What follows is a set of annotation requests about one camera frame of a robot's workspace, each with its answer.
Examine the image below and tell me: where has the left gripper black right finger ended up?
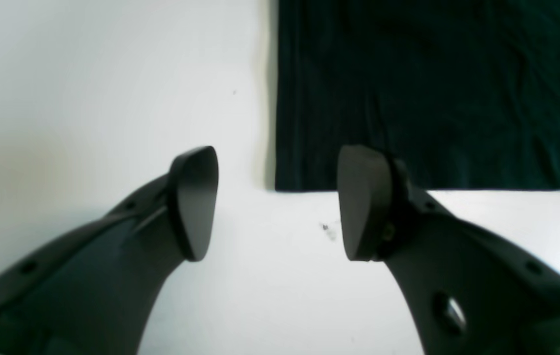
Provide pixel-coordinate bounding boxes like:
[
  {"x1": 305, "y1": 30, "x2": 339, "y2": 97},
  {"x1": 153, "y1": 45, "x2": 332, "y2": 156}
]
[{"x1": 337, "y1": 144, "x2": 560, "y2": 355}]

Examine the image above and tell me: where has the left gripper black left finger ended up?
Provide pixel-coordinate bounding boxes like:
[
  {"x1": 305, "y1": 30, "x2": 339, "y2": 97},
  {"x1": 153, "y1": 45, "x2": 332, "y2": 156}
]
[{"x1": 0, "y1": 146, "x2": 219, "y2": 355}]

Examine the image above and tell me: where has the black T-shirt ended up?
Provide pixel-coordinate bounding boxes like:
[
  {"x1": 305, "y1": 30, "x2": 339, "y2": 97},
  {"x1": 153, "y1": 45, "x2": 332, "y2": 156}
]
[{"x1": 274, "y1": 0, "x2": 560, "y2": 192}]

